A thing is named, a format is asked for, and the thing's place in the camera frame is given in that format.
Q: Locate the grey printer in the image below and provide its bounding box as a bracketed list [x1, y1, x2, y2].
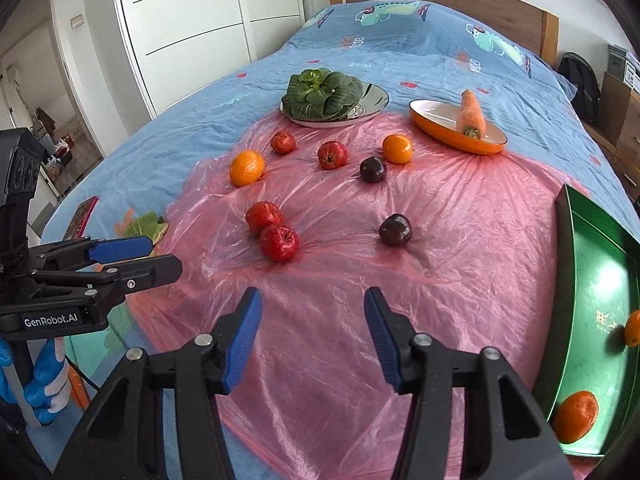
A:
[607, 44, 640, 92]

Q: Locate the dark purple plum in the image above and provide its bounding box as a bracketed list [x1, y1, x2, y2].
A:
[378, 213, 413, 248]
[360, 157, 388, 184]

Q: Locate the carrot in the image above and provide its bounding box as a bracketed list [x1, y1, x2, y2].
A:
[456, 90, 487, 140]

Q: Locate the green tray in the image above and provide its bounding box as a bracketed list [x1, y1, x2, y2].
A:
[532, 183, 640, 458]

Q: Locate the blue printed bed sheet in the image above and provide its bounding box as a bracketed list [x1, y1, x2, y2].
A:
[40, 0, 640, 480]

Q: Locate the white wardrobe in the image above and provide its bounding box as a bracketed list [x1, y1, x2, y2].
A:
[107, 0, 305, 116]

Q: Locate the silver plate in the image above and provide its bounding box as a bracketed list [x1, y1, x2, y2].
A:
[280, 82, 390, 128]

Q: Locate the black cable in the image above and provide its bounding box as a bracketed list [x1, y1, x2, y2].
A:
[64, 352, 103, 392]

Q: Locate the green bok choy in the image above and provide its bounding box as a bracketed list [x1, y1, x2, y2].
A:
[281, 68, 364, 121]

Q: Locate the red packet at edge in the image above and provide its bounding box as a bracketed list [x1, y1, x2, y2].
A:
[64, 196, 99, 241]

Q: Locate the wooden dresser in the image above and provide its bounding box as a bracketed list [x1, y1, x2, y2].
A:
[585, 71, 640, 201]

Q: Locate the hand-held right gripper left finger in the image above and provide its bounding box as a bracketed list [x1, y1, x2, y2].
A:
[52, 287, 263, 480]

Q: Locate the small red apple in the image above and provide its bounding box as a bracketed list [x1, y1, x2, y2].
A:
[245, 201, 284, 235]
[317, 141, 349, 171]
[270, 131, 297, 155]
[259, 223, 300, 263]

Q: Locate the wrinkled mandarin orange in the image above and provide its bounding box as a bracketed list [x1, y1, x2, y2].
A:
[552, 390, 600, 444]

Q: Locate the person's left hand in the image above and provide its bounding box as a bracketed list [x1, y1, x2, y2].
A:
[0, 339, 71, 426]

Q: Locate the orange oval dish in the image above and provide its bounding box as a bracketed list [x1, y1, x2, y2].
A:
[409, 99, 508, 156]

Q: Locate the pink plastic sheet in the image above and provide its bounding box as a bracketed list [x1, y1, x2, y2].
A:
[127, 107, 596, 480]

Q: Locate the black backpack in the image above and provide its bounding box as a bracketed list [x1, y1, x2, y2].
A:
[557, 51, 602, 125]

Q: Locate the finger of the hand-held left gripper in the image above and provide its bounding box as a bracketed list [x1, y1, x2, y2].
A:
[30, 254, 183, 311]
[30, 236, 154, 273]

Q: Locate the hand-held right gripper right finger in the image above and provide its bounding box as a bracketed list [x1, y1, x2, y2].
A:
[364, 287, 576, 480]

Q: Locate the bok choy leaf piece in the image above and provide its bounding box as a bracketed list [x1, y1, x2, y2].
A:
[122, 211, 170, 245]

